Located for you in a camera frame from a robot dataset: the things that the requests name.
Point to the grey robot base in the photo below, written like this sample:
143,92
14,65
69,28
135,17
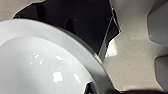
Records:
83,23

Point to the grey trash bin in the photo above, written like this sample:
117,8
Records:
162,71

